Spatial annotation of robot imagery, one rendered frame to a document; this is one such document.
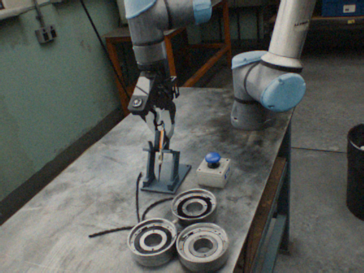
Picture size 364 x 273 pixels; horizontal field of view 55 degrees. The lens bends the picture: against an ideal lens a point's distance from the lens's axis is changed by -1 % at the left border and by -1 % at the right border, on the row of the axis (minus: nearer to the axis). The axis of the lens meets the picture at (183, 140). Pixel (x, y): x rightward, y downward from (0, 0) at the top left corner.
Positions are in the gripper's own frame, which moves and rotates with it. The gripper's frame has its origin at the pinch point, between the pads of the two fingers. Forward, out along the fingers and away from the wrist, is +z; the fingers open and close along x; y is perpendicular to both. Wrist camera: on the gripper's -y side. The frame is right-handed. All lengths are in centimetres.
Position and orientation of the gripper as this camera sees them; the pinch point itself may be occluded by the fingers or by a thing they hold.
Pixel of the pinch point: (162, 136)
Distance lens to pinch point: 92.1
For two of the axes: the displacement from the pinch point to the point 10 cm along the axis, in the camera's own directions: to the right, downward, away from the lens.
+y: 3.6, -5.1, 7.8
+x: -9.2, -0.7, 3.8
